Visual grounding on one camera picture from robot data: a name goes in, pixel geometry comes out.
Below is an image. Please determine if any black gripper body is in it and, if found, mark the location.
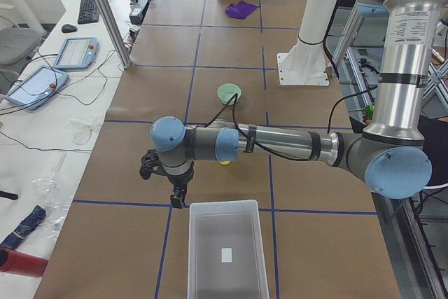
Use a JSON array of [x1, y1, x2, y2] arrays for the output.
[[164, 162, 194, 194]]

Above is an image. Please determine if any purple cloth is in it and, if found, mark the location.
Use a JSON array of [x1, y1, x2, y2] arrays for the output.
[[225, 1, 259, 20]]

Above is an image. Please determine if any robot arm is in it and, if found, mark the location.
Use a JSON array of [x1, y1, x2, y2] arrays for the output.
[[139, 0, 447, 208]]

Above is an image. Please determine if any clear plastic storage box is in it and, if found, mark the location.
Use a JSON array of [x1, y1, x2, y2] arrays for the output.
[[187, 200, 270, 298]]

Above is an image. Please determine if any black power box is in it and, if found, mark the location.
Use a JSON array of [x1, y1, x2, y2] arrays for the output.
[[129, 0, 150, 25]]

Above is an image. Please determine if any light green bowl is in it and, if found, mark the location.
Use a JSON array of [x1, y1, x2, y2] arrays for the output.
[[217, 83, 242, 105]]

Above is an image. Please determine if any crumpled clear plastic wrap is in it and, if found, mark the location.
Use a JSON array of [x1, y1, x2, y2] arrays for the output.
[[31, 170, 74, 242]]

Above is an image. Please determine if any folded dark blue umbrella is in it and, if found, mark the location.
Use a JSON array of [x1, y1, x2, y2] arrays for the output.
[[1, 205, 46, 250]]

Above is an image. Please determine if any far teach pendant tablet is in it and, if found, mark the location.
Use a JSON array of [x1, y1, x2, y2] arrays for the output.
[[53, 37, 99, 71]]

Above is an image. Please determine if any teach pendant tablet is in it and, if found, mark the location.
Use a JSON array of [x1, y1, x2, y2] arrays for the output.
[[5, 66, 69, 110], [53, 37, 99, 71]]

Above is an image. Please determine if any near teach pendant tablet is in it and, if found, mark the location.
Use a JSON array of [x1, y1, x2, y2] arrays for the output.
[[5, 66, 69, 110]]

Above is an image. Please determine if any red cylinder bottle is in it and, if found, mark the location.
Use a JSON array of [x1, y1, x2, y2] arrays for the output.
[[1, 248, 48, 278]]

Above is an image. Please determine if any black computer mouse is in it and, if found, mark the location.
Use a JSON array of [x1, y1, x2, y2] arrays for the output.
[[61, 24, 78, 34]]

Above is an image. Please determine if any black keyboard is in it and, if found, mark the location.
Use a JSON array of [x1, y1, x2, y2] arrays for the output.
[[78, 0, 100, 25]]

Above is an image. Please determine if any grey office chair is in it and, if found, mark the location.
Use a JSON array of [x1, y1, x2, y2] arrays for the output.
[[1, 15, 45, 91]]

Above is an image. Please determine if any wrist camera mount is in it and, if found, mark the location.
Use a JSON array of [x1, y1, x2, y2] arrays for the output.
[[139, 149, 165, 180]]

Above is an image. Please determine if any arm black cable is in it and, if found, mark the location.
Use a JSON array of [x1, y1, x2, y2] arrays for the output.
[[203, 92, 377, 162]]

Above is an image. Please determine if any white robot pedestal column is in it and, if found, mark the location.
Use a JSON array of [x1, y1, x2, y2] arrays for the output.
[[277, 0, 337, 87]]

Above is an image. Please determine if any green handled tool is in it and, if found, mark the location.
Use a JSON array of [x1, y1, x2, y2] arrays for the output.
[[362, 105, 374, 121]]

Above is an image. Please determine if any aluminium frame post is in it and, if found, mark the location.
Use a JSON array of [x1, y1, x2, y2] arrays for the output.
[[95, 0, 132, 69]]

